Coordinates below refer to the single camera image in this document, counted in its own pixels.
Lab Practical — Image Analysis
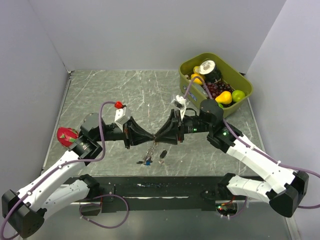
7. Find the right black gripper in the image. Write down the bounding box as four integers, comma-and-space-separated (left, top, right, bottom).
155, 108, 213, 145

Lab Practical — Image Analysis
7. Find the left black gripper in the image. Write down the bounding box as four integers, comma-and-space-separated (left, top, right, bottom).
94, 116, 155, 149

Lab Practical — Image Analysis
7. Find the large metal keyring with keys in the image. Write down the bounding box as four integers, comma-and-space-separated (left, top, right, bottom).
136, 141, 159, 166

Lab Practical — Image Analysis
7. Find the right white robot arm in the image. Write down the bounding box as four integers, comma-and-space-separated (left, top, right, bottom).
154, 95, 309, 218

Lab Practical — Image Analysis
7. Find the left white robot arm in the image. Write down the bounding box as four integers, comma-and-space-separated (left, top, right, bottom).
1, 110, 154, 238

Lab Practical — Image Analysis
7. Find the loose black-headed key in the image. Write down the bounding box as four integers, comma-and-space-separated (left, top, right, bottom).
158, 149, 168, 165

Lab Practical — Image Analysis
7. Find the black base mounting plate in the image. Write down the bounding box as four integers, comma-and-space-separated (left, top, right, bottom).
94, 176, 244, 213

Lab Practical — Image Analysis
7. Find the orange fruit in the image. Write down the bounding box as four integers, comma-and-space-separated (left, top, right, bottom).
190, 73, 205, 86

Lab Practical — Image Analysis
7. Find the dark red grapes bunch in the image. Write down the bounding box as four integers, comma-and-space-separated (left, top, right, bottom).
201, 81, 235, 108

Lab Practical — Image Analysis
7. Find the yellow pear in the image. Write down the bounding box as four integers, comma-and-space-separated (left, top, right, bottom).
215, 91, 233, 105

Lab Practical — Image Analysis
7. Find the red dragon fruit toy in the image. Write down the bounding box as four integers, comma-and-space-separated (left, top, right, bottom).
56, 127, 79, 148

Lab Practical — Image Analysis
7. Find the black can with white lid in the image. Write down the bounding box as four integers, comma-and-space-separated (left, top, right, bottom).
199, 60, 222, 83

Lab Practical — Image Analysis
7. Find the green lime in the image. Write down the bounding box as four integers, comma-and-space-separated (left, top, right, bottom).
231, 90, 246, 103

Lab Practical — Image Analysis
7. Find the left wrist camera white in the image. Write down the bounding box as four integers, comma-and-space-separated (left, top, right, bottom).
114, 101, 131, 129

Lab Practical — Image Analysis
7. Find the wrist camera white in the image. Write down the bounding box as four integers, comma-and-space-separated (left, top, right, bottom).
170, 95, 187, 120
114, 101, 131, 129

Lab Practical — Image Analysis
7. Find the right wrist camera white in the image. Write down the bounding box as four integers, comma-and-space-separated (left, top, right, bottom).
170, 95, 187, 120

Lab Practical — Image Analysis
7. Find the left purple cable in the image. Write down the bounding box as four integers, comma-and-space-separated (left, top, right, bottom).
0, 100, 130, 240

